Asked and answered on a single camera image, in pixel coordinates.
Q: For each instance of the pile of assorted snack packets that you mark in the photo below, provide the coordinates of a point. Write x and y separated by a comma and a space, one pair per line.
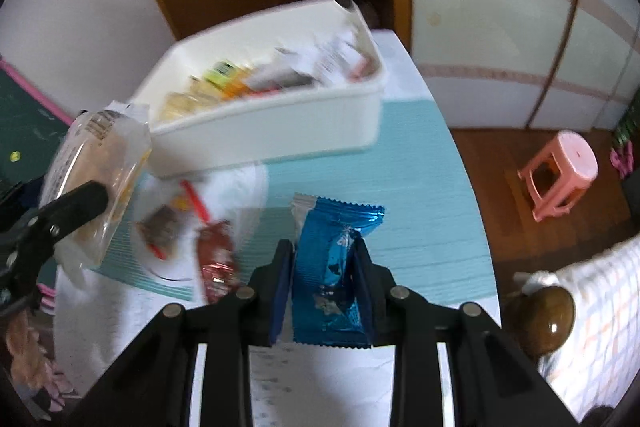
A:
260, 77

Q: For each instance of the round wooden bedpost knob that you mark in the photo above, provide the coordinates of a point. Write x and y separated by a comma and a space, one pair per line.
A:
542, 322

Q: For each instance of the dark green object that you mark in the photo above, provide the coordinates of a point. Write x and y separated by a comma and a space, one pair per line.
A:
627, 132

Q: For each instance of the clear packet with red print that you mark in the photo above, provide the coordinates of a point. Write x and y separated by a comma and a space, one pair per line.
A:
160, 227

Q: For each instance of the white plastic basket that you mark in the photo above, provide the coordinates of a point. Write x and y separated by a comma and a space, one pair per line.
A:
275, 127

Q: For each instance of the small red foil packet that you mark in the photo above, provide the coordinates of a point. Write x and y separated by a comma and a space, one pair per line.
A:
216, 257

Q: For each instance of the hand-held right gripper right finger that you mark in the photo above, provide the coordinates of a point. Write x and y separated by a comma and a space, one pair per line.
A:
362, 289

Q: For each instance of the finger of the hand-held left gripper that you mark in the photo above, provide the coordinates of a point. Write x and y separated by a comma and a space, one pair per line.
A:
75, 204

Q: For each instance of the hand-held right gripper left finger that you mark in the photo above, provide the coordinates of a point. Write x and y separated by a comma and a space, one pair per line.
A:
282, 289

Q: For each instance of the white checked blanket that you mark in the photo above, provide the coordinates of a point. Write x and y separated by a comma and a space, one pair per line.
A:
600, 322

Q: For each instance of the green chalkboard with pink frame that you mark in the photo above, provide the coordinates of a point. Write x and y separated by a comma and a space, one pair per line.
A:
25, 117

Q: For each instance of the pink plastic stool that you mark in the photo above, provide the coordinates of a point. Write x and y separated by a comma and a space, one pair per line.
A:
565, 167

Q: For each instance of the blue foil snack packet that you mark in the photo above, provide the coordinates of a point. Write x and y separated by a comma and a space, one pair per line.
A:
325, 257

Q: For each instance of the teal table mat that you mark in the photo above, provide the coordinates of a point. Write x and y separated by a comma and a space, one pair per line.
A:
425, 207

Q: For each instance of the yellow round magnet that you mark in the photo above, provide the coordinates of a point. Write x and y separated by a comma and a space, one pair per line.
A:
15, 155

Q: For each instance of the clear bag of tan bread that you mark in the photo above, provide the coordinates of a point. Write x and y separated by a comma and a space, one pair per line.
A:
100, 147

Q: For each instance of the pink printed cloth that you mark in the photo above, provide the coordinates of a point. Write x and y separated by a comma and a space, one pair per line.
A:
27, 357

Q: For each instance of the pastel wardrobe with pink stripes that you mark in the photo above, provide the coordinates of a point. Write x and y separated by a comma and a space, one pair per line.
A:
500, 32

